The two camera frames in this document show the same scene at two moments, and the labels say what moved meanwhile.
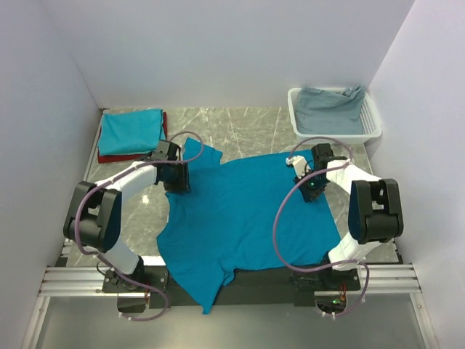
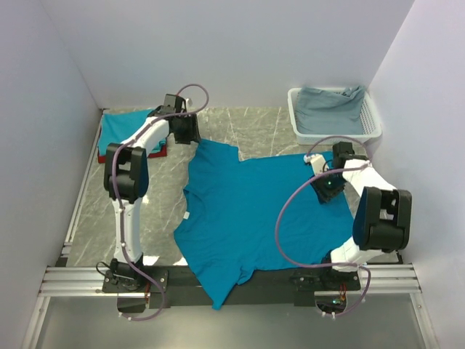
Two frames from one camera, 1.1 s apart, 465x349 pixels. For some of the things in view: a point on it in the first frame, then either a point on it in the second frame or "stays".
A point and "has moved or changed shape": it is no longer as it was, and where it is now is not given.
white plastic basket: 371,128 stays
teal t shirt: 251,214 has moved or changed shape
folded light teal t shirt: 130,132 stays
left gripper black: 183,185 to 193,134
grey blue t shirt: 320,111 stays
